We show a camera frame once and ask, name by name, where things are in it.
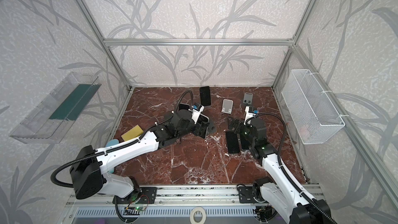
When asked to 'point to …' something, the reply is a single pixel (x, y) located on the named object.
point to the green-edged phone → (184, 106)
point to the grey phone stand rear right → (247, 98)
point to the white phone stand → (227, 105)
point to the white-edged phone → (245, 143)
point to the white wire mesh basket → (313, 116)
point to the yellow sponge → (136, 131)
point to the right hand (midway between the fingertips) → (234, 113)
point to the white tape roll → (193, 221)
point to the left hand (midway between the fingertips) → (206, 116)
